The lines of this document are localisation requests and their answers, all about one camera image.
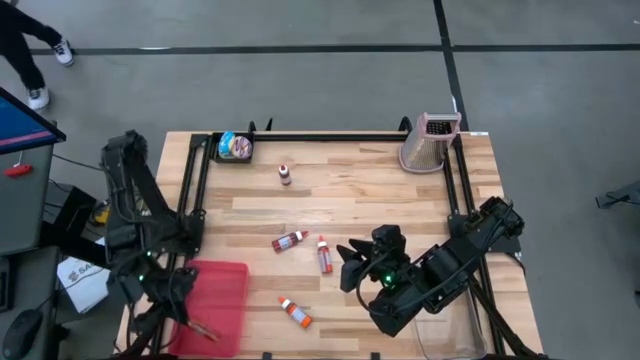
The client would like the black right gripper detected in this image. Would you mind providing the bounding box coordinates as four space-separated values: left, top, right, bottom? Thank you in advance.
335 223 417 302

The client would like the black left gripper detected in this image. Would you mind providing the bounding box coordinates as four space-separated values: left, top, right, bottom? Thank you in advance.
141 266 205 335

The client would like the orange-banded red squeeze bottle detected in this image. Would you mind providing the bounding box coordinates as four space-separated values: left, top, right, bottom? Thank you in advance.
277 295 314 330

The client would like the red translucent plastic bin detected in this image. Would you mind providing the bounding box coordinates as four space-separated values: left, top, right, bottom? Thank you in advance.
167 259 250 359

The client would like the white paper bag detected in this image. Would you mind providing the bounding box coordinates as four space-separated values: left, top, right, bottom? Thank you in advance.
56 234 132 315

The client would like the clear plastic bin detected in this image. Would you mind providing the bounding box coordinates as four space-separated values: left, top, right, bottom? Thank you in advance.
412 299 488 360

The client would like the yellow tool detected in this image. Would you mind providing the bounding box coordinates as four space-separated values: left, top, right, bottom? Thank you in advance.
93 204 114 226

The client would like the black mesh basket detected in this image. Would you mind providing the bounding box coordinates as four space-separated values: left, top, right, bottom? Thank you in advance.
209 132 255 165

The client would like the black computer mouse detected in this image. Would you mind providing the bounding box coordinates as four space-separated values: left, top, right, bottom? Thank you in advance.
1 308 45 360

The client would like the grey cabinet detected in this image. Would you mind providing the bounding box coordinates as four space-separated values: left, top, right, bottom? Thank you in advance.
0 142 55 256

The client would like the blue-screen monitor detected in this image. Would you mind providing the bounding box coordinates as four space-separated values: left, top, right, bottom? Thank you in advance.
0 85 67 156

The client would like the grey floor object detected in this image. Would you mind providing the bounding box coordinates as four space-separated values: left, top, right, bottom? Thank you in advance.
597 180 640 209

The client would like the person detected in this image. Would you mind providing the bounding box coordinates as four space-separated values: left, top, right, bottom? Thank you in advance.
0 0 76 111

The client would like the black aluminium table frame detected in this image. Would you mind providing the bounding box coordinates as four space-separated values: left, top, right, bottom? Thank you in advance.
119 119 544 360

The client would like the pink-handled metal box grater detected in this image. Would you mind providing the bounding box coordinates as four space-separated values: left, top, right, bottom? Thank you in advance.
398 112 462 175

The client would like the red handle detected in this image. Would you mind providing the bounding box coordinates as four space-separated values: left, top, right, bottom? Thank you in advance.
3 163 34 178

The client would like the black floor cable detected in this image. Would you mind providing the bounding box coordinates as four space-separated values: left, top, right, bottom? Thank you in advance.
593 187 640 240

